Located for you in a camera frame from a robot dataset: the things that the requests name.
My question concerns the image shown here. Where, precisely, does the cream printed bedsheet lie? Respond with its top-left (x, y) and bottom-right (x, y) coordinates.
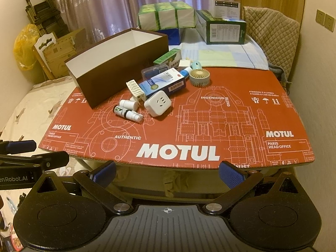
top-left (0, 76), bottom-right (87, 179)

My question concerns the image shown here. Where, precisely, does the purple patterned curtain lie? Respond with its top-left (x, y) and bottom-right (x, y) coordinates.
top-left (49, 0), bottom-right (252, 45)

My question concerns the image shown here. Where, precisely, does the small spray bottle green label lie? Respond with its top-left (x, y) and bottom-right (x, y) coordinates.
top-left (114, 105), bottom-right (143, 122)

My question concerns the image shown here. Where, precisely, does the black folding step ladder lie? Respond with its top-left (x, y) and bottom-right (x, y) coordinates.
top-left (25, 0), bottom-right (70, 38)

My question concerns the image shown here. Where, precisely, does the green and white carton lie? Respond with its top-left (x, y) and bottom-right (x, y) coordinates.
top-left (196, 10), bottom-right (247, 45)

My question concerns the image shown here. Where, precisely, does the dark blue box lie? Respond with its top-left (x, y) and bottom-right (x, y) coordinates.
top-left (164, 27), bottom-right (181, 46)

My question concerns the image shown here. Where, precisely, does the blue and white medicine box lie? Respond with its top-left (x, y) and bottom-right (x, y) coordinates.
top-left (138, 68), bottom-right (187, 101)

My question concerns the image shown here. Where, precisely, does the brown cardboard box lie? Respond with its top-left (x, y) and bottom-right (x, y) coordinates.
top-left (65, 28), bottom-right (169, 109)

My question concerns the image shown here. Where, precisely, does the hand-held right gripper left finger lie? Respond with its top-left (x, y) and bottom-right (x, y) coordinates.
top-left (33, 160), bottom-right (133, 214)

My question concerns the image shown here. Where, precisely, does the yellow plastic bag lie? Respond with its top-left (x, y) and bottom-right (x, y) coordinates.
top-left (14, 24), bottom-right (44, 70)

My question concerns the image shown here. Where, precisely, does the white smart plug socket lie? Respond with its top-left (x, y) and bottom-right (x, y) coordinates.
top-left (144, 91), bottom-right (171, 117)

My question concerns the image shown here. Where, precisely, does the green tissue multipack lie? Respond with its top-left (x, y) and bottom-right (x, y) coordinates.
top-left (137, 1), bottom-right (197, 30)

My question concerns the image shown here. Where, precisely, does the green medicine box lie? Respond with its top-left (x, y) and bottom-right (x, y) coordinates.
top-left (154, 49), bottom-right (182, 65)

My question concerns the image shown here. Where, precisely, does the tall white product box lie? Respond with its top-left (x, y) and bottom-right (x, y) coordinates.
top-left (209, 0), bottom-right (242, 20)

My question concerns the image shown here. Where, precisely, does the small white bottle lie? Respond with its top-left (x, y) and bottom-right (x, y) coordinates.
top-left (119, 99), bottom-right (138, 110)

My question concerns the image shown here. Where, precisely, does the red printed cardboard sheet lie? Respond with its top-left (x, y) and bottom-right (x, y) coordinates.
top-left (38, 67), bottom-right (315, 170)

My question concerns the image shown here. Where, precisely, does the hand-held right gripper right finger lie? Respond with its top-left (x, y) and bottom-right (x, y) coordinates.
top-left (205, 160), bottom-right (305, 214)

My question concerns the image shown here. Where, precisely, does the clear plastic case blue label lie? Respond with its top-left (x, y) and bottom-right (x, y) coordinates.
top-left (141, 64), bottom-right (168, 79)

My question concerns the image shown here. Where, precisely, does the mint handheld mini fan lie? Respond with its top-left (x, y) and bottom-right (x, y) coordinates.
top-left (187, 58), bottom-right (210, 87)

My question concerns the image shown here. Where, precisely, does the white wooden chair back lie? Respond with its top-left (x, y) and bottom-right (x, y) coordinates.
top-left (32, 33), bottom-right (57, 79)

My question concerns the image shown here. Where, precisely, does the plain cardboard box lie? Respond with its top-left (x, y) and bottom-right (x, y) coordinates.
top-left (43, 28), bottom-right (88, 79)

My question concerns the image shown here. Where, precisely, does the beige quilted cloth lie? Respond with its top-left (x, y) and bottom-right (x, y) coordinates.
top-left (243, 6), bottom-right (301, 74)

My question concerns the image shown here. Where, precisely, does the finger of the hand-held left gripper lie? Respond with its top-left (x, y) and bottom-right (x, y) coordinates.
top-left (0, 140), bottom-right (37, 154)
top-left (0, 151), bottom-right (70, 172)

